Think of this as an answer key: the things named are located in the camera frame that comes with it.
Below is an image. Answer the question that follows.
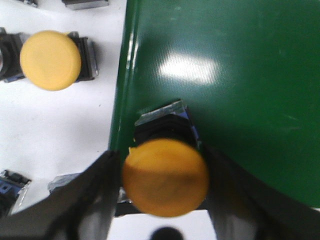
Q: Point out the green conveyor belt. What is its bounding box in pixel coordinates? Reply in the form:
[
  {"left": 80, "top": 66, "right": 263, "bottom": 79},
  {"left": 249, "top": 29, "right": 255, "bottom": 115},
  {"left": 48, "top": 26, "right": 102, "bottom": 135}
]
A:
[{"left": 109, "top": 0, "right": 320, "bottom": 208}]

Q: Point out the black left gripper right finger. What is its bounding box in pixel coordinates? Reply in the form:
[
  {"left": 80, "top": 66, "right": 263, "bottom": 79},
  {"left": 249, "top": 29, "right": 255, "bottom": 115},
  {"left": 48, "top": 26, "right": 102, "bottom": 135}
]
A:
[{"left": 202, "top": 145, "right": 320, "bottom": 240}]

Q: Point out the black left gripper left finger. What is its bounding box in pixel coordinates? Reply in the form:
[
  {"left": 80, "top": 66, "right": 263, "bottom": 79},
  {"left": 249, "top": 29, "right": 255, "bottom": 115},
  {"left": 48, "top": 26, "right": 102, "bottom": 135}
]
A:
[{"left": 0, "top": 150, "right": 121, "bottom": 240}]

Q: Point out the black switch block left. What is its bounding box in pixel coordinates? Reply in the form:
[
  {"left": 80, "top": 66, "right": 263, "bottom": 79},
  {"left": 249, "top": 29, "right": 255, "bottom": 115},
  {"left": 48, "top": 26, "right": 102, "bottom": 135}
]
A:
[{"left": 0, "top": 27, "right": 29, "bottom": 83}]

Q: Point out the metal switch part top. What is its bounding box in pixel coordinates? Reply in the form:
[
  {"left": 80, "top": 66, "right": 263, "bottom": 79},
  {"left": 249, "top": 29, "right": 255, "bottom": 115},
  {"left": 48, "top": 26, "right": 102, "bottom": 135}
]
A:
[{"left": 61, "top": 0, "right": 109, "bottom": 10}]

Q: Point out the blue black switch block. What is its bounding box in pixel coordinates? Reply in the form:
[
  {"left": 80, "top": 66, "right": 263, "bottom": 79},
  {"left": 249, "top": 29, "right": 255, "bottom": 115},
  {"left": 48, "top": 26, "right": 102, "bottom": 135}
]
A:
[{"left": 0, "top": 169, "right": 32, "bottom": 219}]

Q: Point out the yellow mushroom push button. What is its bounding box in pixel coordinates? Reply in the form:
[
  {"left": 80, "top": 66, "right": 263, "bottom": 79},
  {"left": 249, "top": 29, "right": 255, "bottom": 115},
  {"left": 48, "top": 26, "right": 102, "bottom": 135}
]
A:
[{"left": 121, "top": 99, "right": 210, "bottom": 218}]

